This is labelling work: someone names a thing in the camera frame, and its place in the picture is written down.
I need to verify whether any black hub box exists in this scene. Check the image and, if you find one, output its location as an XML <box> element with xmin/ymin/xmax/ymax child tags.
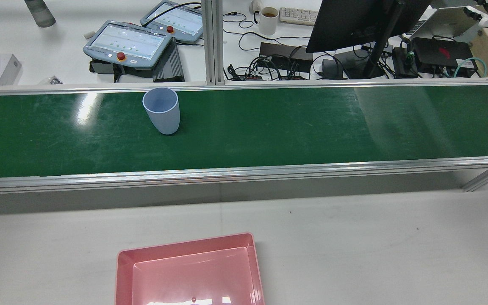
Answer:
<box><xmin>392</xmin><ymin>46</ymin><xmax>418</xmax><ymax>79</ymax></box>

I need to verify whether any grey-blue teach pendant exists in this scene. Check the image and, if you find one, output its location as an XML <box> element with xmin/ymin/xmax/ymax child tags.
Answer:
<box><xmin>83</xmin><ymin>19</ymin><xmax>173</xmax><ymax>71</ymax></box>
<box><xmin>140</xmin><ymin>0</ymin><xmax>205</xmax><ymax>44</ymax></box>

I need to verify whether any green conveyor belt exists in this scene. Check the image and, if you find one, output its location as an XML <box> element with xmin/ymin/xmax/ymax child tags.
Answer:
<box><xmin>0</xmin><ymin>80</ymin><xmax>488</xmax><ymax>195</ymax></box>

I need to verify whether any black cable tangle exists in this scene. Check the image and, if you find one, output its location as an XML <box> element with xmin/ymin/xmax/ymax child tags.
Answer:
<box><xmin>226</xmin><ymin>54</ymin><xmax>312</xmax><ymax>82</ymax></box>

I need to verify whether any white mug with tea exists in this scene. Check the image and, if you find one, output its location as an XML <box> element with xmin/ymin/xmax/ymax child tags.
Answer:
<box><xmin>254</xmin><ymin>7</ymin><xmax>279</xmax><ymax>36</ymax></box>

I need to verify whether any flat black box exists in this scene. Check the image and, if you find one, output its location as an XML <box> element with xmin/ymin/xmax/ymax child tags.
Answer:
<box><xmin>259</xmin><ymin>42</ymin><xmax>313</xmax><ymax>73</ymax></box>

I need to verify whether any white keyboard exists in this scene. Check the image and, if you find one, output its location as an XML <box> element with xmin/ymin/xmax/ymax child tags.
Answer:
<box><xmin>279</xmin><ymin>7</ymin><xmax>320</xmax><ymax>26</ymax></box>

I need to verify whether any dark grey finned box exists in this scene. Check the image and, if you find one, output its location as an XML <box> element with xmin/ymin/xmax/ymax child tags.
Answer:
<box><xmin>152</xmin><ymin>37</ymin><xmax>185</xmax><ymax>83</ymax></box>

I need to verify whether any white cardboard box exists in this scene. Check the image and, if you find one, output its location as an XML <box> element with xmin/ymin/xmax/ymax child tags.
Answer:
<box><xmin>0</xmin><ymin>53</ymin><xmax>22</xmax><ymax>86</ymax></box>

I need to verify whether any aluminium profile post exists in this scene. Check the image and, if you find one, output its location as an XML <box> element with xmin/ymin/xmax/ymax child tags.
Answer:
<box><xmin>201</xmin><ymin>0</ymin><xmax>225</xmax><ymax>86</ymax></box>

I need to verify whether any teal cable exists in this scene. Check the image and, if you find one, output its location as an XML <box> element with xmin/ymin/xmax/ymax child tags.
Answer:
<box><xmin>453</xmin><ymin>57</ymin><xmax>488</xmax><ymax>79</ymax></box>

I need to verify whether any silver laptop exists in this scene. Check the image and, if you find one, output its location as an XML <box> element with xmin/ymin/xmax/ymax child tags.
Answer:
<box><xmin>404</xmin><ymin>6</ymin><xmax>480</xmax><ymax>44</ymax></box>

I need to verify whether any light blue plastic cup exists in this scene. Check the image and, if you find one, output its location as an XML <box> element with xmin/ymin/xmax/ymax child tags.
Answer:
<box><xmin>142</xmin><ymin>87</ymin><xmax>181</xmax><ymax>135</ymax></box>

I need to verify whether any black monitor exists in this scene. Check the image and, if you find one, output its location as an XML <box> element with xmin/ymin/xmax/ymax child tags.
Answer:
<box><xmin>306</xmin><ymin>0</ymin><xmax>433</xmax><ymax>80</ymax></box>

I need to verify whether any black box with red logo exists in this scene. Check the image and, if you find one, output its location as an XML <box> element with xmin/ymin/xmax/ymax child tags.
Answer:
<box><xmin>411</xmin><ymin>37</ymin><xmax>478</xmax><ymax>72</ymax></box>

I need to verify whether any pink plastic box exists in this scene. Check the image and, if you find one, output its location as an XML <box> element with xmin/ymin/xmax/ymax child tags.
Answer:
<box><xmin>115</xmin><ymin>232</ymin><xmax>266</xmax><ymax>305</ymax></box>

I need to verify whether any black pendant cable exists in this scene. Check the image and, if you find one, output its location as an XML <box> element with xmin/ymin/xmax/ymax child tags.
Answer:
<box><xmin>142</xmin><ymin>2</ymin><xmax>203</xmax><ymax>24</ymax></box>

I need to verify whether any black power adapter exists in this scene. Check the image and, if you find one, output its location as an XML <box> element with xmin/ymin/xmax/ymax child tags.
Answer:
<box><xmin>321</xmin><ymin>58</ymin><xmax>346</xmax><ymax>80</ymax></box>

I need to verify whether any metal power supply unit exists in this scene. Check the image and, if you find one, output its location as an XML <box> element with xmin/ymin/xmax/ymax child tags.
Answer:
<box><xmin>90</xmin><ymin>58</ymin><xmax>156</xmax><ymax>82</ymax></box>

